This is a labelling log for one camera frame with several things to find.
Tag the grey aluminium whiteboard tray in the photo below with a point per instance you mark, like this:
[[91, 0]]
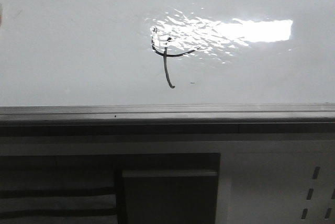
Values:
[[165, 119]]

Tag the white perforated metal panel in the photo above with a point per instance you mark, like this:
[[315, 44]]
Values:
[[262, 178]]

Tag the grey square box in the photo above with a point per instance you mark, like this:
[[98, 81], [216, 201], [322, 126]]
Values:
[[171, 197]]

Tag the dark rectangular wall panel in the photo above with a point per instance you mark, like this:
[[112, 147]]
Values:
[[80, 189]]

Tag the white whiteboard surface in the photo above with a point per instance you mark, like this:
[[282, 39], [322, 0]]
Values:
[[161, 52]]

